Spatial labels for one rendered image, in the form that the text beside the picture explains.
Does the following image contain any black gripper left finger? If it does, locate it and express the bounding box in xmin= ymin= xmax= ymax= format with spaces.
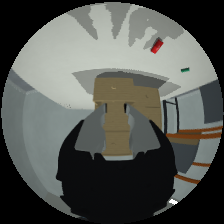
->
xmin=56 ymin=103 xmax=107 ymax=182

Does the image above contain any brown wooden drawer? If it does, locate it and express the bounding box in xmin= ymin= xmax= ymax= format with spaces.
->
xmin=101 ymin=133 xmax=130 ymax=154
xmin=103 ymin=108 xmax=130 ymax=131
xmin=136 ymin=109 xmax=161 ymax=129
xmin=93 ymin=77 xmax=135 ymax=107
xmin=132 ymin=87 xmax=160 ymax=108

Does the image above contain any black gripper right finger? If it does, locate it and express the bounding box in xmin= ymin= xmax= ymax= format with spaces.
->
xmin=124 ymin=103 xmax=178 ymax=176

